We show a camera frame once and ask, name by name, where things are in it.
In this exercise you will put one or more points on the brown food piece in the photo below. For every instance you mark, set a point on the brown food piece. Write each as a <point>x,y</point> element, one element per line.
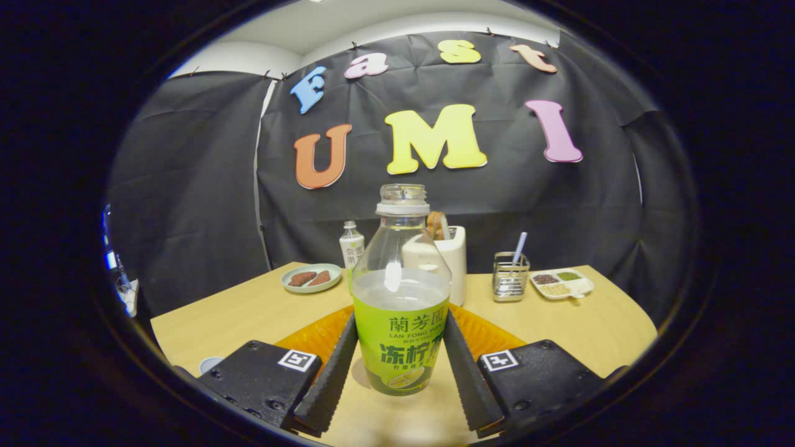
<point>322,277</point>
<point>301,279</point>

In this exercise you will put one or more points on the wooden table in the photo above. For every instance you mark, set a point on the wooden table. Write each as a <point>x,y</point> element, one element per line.
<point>559,335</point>

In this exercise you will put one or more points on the brown bread slice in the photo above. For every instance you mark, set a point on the brown bread slice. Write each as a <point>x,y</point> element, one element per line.
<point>436,225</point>

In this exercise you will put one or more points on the white toaster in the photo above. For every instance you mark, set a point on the white toaster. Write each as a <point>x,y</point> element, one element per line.
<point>456,267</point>

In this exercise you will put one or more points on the pale green plate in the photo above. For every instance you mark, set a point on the pale green plate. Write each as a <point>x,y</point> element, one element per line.
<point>298,288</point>

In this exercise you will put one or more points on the white cup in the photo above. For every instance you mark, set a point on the white cup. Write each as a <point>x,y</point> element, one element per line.
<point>210,365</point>

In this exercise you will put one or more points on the green label juice bottle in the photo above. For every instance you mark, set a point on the green label juice bottle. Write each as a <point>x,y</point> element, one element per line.
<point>400,347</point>

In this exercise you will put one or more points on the round brown coaster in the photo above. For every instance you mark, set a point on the round brown coaster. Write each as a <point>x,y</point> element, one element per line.
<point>361,374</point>

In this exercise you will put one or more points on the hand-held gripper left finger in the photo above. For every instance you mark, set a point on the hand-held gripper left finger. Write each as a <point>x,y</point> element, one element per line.
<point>332,379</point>

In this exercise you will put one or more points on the white divided dish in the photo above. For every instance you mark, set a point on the white divided dish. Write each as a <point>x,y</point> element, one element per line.
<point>577,287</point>

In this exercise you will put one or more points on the white and blue equipment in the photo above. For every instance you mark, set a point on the white and blue equipment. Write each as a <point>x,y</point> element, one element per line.
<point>124,292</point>

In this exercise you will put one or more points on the small white green drink bottle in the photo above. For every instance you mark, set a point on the small white green drink bottle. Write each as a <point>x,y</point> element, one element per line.
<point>351,248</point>

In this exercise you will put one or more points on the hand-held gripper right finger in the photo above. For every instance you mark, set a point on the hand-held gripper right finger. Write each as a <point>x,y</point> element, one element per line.
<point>466,379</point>

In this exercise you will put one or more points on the striped straw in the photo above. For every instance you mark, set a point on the striped straw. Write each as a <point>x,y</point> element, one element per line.
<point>520,245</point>

